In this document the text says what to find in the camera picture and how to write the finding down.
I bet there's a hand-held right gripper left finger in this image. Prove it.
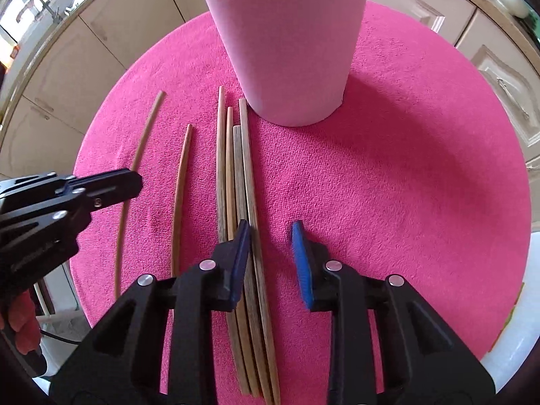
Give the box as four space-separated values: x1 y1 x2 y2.
50 218 252 405

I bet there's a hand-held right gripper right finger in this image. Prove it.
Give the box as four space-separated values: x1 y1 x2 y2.
292 220 496 405

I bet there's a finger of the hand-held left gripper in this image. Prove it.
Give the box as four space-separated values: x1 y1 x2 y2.
67 169 144 214

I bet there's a bunch of wooden chopsticks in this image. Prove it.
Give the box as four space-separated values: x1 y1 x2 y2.
114 0 363 405

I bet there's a pink cup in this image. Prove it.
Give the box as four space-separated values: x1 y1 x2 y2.
197 0 373 127

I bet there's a person's left hand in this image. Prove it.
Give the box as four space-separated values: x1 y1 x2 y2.
0 289 42 356

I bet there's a pink round tablecloth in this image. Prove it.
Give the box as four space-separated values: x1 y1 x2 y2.
69 0 531 405

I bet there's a metal faucet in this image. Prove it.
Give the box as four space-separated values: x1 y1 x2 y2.
16 0 57 24

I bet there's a thin black cable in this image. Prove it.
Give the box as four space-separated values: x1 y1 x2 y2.
40 330 83 343

